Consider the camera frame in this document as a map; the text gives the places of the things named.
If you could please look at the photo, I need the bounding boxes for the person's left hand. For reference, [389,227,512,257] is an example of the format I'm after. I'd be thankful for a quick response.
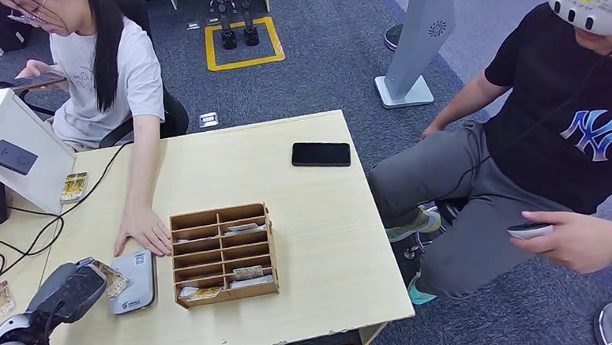
[111,202,175,260]
[508,206,612,279]

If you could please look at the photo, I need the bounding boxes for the person's right hand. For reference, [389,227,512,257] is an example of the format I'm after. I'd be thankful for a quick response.
[14,58,69,96]
[419,119,449,141]

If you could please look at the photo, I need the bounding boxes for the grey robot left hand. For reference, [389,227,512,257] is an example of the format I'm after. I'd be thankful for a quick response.
[23,257,103,319]

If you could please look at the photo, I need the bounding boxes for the dark handheld smartphone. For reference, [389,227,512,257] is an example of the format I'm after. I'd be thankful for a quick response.
[0,71,69,93]

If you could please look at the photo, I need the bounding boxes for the white handheld controller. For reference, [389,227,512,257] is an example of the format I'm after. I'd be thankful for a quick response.
[506,221,555,242]

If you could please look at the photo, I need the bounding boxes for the grey card reader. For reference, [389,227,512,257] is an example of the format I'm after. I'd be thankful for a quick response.
[104,249,159,317]

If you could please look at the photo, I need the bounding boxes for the wooden card organizer box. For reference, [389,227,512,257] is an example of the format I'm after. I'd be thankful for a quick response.
[168,201,281,310]

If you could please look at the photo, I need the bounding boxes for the person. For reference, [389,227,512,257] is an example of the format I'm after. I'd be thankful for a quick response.
[360,0,612,309]
[0,0,175,265]

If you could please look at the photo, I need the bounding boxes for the patterned card in organizer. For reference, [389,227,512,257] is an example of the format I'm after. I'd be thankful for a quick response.
[186,285,225,303]
[224,223,267,236]
[231,264,265,281]

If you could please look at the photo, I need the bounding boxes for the small black card reader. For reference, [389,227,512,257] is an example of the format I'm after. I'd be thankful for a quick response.
[0,137,39,178]

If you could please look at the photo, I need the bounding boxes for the white box stand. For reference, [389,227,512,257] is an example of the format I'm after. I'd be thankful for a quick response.
[0,84,81,219]

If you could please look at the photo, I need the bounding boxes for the black stool base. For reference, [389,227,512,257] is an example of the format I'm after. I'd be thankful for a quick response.
[399,198,471,261]

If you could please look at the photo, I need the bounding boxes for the stack of hotel cards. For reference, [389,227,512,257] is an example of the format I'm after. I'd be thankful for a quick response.
[58,172,89,204]

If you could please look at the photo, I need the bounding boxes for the grey floor-standing kiosk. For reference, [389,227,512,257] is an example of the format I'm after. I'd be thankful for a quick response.
[370,0,460,111]

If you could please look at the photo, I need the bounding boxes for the black shoe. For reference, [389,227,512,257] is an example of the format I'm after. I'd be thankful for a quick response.
[381,23,407,53]

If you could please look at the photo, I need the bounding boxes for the black smartphone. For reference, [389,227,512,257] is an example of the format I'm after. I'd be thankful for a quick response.
[290,139,353,170]

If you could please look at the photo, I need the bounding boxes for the black office chair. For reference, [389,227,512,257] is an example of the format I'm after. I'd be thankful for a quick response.
[14,0,191,154]

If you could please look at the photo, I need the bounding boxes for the black robot legs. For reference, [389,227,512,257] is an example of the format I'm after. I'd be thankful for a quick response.
[208,0,261,52]

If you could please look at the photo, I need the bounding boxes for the yellow floor tape square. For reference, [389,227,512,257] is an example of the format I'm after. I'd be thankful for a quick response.
[203,15,287,73]

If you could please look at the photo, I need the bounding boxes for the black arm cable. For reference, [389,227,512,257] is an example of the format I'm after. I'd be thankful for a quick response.
[27,302,60,345]

